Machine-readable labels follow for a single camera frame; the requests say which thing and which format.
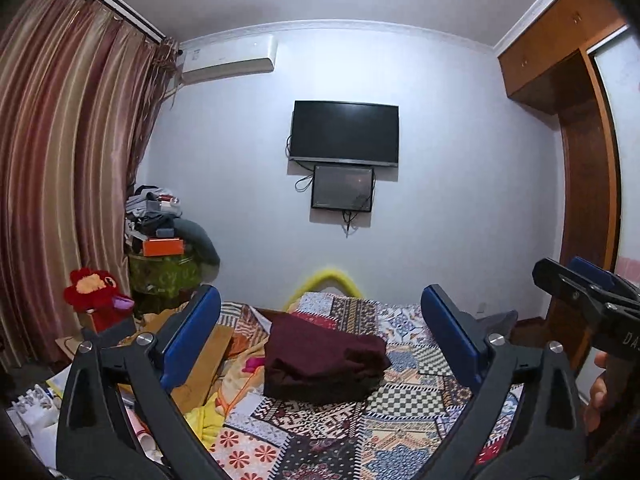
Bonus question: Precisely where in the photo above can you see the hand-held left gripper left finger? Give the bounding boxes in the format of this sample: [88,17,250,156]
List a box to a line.
[55,284,231,480]

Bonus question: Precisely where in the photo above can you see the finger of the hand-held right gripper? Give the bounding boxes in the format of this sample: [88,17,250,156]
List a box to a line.
[531,258,640,331]
[570,256,640,303]

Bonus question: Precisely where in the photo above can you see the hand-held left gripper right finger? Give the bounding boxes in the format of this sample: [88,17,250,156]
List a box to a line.
[420,284,588,480]

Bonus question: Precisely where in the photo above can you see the maroon shirt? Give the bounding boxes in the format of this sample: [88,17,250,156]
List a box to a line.
[263,312,392,406]

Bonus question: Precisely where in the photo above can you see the pile of folded clothes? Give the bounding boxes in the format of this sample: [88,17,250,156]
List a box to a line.
[125,185,181,241]

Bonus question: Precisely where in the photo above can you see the person's right hand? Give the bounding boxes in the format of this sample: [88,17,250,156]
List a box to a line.
[584,351,610,433]

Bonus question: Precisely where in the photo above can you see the brown cardboard sheet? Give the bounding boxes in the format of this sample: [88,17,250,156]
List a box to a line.
[145,307,236,411]

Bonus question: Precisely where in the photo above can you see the pink cloth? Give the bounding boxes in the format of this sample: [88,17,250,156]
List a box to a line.
[617,255,640,282]

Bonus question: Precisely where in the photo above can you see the yellow cloth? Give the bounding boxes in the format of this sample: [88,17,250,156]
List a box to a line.
[185,390,227,453]

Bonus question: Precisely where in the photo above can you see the patchwork bedsheet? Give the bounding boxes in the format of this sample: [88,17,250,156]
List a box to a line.
[215,292,526,480]

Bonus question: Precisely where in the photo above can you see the orange box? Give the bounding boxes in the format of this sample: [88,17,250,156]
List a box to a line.
[142,237,185,257]

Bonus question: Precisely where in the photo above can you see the dark grey jacket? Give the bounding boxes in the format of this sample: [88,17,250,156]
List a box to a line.
[172,219,221,267]

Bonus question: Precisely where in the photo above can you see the wooden wardrobe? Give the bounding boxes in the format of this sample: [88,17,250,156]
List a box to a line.
[495,0,632,361]

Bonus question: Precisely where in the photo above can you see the red plush toy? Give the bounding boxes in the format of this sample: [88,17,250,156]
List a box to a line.
[63,267,136,331]

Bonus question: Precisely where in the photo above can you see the white red floral sheet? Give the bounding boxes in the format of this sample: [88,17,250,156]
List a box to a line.
[207,422,291,480]

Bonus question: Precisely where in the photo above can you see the striped brown curtain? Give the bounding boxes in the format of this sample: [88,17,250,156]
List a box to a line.
[0,0,177,366]

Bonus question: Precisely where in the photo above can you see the white air conditioner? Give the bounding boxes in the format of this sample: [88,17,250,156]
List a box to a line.
[180,34,279,83]

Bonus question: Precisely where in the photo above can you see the small black wall monitor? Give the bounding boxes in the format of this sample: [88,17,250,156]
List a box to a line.
[311,164,375,211]

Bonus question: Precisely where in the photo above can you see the black wall television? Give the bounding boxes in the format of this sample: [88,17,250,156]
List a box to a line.
[290,100,400,167]

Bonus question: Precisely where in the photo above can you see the white curtain rail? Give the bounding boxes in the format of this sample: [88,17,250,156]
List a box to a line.
[52,0,167,43]

